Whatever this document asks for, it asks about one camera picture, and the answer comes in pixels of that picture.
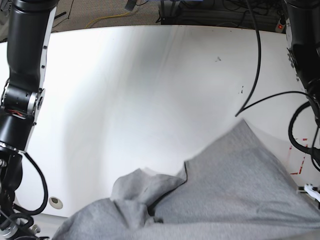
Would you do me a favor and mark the grey T-shirt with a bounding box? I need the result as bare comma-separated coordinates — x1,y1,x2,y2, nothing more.
54,121,320,240

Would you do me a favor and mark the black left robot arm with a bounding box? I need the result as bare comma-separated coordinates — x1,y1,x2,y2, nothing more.
285,0,320,102

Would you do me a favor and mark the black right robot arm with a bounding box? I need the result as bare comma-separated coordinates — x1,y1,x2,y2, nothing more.
0,0,58,240

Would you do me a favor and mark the left table grommet hole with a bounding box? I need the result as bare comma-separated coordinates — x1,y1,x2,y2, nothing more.
48,197,63,210

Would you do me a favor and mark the red tape rectangle marking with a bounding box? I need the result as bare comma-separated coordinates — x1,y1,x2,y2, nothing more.
286,144,307,176

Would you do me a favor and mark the white power strip red light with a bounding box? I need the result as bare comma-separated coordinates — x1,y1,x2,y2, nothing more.
275,14,286,34

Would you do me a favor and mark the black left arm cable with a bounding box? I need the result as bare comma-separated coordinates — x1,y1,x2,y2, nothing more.
234,0,320,166

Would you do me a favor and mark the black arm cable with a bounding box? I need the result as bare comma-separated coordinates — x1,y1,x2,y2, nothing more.
12,151,49,216
234,0,320,166

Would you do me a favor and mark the yellow cable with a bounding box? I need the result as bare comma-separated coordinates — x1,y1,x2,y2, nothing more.
86,11,131,29

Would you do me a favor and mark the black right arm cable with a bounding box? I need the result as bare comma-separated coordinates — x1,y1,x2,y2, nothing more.
12,151,49,216

